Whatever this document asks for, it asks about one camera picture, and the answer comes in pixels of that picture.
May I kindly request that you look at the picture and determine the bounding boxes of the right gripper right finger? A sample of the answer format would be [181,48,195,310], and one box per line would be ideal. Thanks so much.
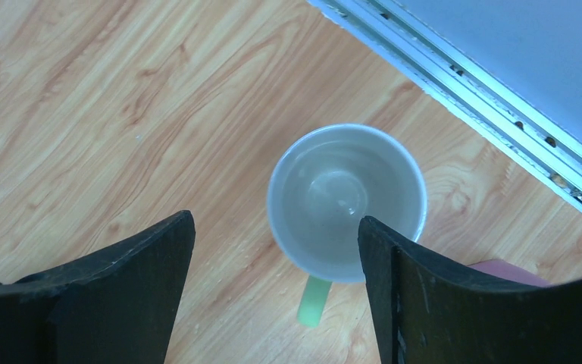
[358,216,582,363]

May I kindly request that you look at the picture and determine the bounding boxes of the pink box with mirror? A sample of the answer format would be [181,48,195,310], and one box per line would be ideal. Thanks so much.
[469,259,551,287]

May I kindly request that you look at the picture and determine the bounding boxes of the light green mug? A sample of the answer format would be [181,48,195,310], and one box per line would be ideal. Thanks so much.
[266,124,427,328]

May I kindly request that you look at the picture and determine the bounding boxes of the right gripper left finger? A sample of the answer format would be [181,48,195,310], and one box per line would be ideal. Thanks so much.
[0,210,196,363]

